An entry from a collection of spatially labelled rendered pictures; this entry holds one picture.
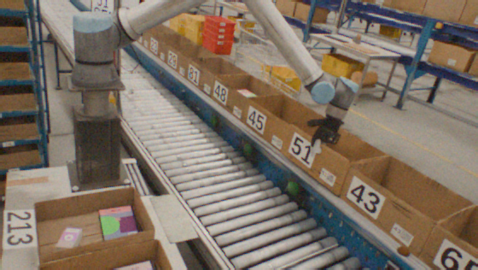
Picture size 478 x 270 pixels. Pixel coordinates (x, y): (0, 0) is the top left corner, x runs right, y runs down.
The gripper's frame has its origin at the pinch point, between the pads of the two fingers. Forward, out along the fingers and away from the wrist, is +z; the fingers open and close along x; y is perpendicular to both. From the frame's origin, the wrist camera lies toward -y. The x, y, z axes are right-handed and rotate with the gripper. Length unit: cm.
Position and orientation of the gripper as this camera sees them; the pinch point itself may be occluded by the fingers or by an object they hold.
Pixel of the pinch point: (312, 153)
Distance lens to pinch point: 172.2
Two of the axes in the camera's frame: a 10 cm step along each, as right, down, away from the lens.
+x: 7.9, 0.7, 6.1
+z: -3.3, 8.9, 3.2
